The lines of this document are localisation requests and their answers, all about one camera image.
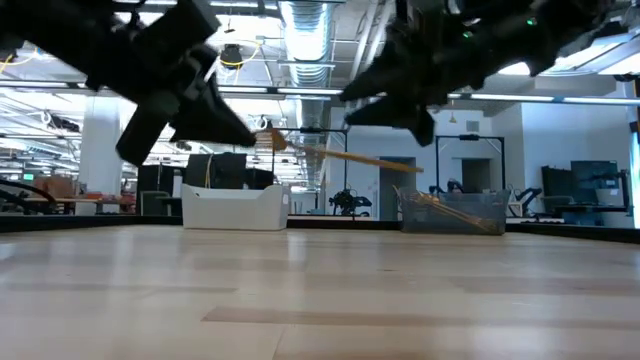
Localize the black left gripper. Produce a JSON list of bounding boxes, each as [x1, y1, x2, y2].
[[84, 19, 258, 168]]

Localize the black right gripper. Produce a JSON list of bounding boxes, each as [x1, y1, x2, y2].
[[339, 0, 514, 148]]

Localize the narrow black cabinet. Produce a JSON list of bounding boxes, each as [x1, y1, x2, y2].
[[135, 164, 175, 217]]

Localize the wide black cabinet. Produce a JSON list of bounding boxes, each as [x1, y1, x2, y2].
[[183, 152, 275, 190]]

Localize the grey-green chair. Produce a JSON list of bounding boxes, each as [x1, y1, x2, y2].
[[140, 190, 172, 217]]

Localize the black ceiling-hung device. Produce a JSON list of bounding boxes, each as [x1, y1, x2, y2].
[[218, 42, 245, 70]]

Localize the grey door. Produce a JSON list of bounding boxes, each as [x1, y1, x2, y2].
[[378, 156, 418, 222], [460, 157, 493, 194]]

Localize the white square column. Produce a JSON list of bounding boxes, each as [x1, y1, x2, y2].
[[78, 97, 125, 216]]

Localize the long ceiling light strip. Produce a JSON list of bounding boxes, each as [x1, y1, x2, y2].
[[0, 79, 346, 101], [447, 92, 640, 106]]

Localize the white plastic bin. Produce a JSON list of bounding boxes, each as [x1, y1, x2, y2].
[[180, 183, 292, 232]]

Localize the brown cardboard box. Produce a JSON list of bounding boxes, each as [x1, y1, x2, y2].
[[33, 174, 76, 200]]

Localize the translucent grey plastic bin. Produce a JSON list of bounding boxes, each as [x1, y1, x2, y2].
[[398, 187, 512, 236]]

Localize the dark computer monitor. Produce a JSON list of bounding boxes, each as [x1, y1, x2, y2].
[[570, 159, 620, 206]]

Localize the silver spiral air duct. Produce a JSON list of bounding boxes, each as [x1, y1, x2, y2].
[[277, 0, 335, 189]]

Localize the black gantry frame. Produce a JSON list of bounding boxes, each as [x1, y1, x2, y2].
[[434, 133, 507, 194]]

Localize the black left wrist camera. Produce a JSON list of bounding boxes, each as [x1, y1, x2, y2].
[[132, 0, 222, 54]]

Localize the black aluminium rig frame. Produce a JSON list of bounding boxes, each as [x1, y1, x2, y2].
[[0, 213, 640, 245]]

